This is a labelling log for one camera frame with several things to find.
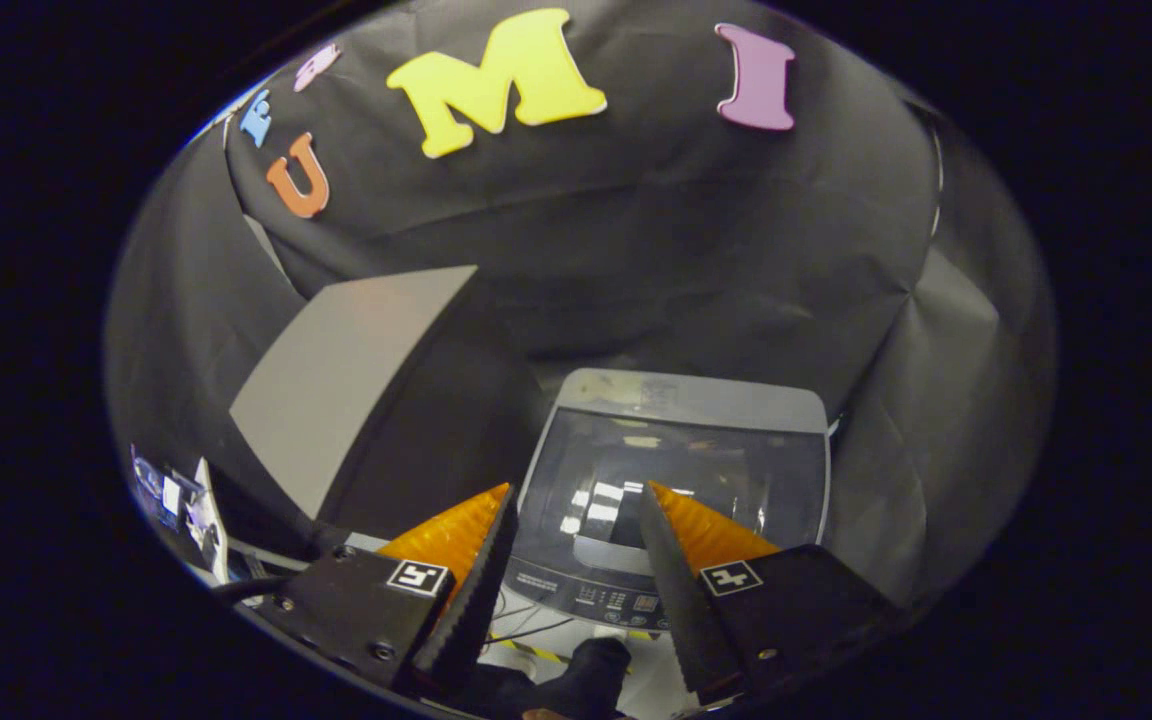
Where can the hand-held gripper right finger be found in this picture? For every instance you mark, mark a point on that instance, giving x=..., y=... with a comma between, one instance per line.
x=676, y=590

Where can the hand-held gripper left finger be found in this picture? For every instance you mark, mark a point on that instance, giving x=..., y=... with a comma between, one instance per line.
x=476, y=600

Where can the dark washing machine lid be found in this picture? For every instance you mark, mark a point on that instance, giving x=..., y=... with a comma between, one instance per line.
x=586, y=470

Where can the grey washing machine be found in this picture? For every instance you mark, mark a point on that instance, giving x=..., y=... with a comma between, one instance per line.
x=686, y=390

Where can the dark cloth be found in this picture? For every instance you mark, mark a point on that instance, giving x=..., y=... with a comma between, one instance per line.
x=586, y=675

